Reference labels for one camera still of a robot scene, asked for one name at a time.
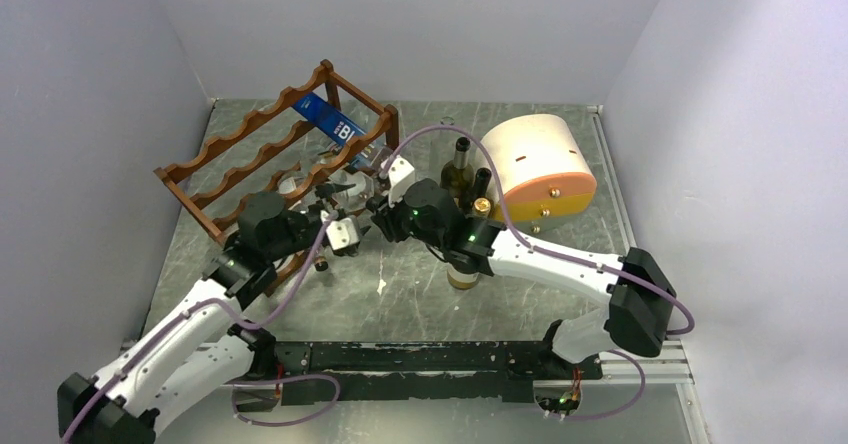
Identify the tall clear glass bottle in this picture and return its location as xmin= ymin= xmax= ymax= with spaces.
xmin=428 ymin=130 xmax=460 ymax=184

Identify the white cylindrical drawer box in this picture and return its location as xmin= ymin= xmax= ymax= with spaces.
xmin=481 ymin=114 xmax=597 ymax=234

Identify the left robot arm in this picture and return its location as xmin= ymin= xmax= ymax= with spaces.
xmin=57 ymin=191 xmax=362 ymax=443

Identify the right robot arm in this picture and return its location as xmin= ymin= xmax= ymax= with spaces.
xmin=366 ymin=179 xmax=676 ymax=378

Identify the blue glass bottle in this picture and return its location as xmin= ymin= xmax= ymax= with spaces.
xmin=292 ymin=93 xmax=365 ymax=146

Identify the green wine bottle silver neck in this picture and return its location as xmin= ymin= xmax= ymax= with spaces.
xmin=439 ymin=137 xmax=474 ymax=209

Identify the clear bottle black cap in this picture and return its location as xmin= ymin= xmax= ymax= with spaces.
xmin=326 ymin=169 xmax=385 ymax=216

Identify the amber bottle gold foil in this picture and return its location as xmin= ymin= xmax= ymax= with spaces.
xmin=446 ymin=197 xmax=492 ymax=290

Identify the brown wooden wine rack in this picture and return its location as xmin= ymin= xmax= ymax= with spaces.
xmin=153 ymin=59 xmax=401 ymax=297

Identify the dark wine bottle black neck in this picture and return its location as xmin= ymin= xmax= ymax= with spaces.
xmin=466 ymin=167 xmax=492 ymax=210

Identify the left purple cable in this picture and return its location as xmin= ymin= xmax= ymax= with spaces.
xmin=60 ymin=212 xmax=342 ymax=444

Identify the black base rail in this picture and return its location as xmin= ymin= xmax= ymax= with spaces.
xmin=237 ymin=341 xmax=603 ymax=403

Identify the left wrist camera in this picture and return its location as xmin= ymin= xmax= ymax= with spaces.
xmin=325 ymin=216 xmax=360 ymax=255

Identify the clear bottle silver cap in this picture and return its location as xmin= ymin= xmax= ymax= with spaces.
xmin=350 ymin=144 xmax=394 ymax=175

